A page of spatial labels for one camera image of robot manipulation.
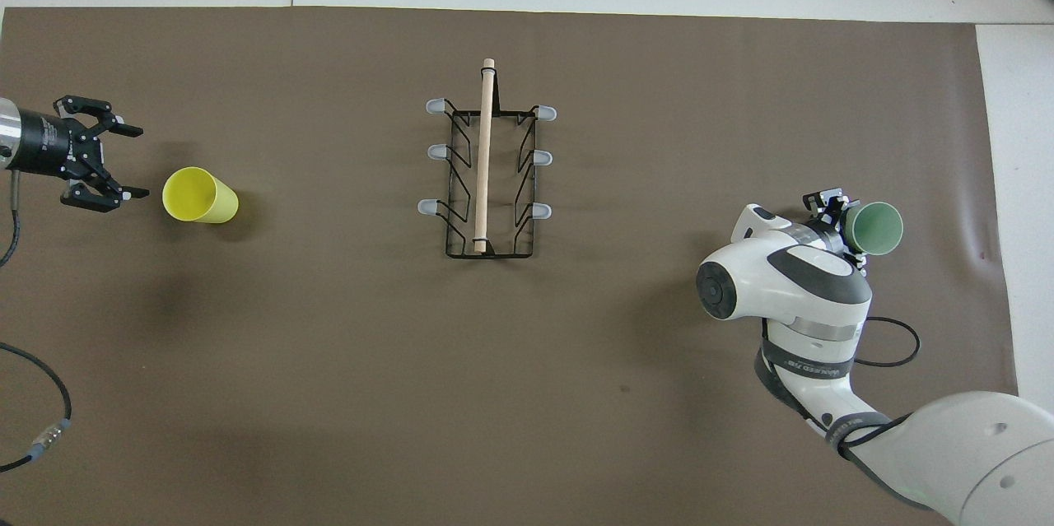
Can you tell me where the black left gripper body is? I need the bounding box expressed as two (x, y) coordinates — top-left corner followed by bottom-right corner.
(16, 109), (104, 179)

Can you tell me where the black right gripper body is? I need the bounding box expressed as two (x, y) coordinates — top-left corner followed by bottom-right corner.
(811, 209), (849, 251)

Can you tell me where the light green plastic cup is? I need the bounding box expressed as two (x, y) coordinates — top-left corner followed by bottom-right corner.
(848, 202), (904, 255)

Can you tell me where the yellow plastic cup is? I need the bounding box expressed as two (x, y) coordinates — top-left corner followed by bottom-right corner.
(161, 167), (240, 224)

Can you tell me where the brown table mat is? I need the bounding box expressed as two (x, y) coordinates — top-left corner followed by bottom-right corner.
(0, 6), (1034, 526)

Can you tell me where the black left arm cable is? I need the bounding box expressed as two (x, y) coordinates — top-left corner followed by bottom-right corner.
(0, 170), (73, 473)

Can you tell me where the black wire cup rack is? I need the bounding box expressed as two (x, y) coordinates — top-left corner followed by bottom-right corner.
(417, 58), (558, 260)

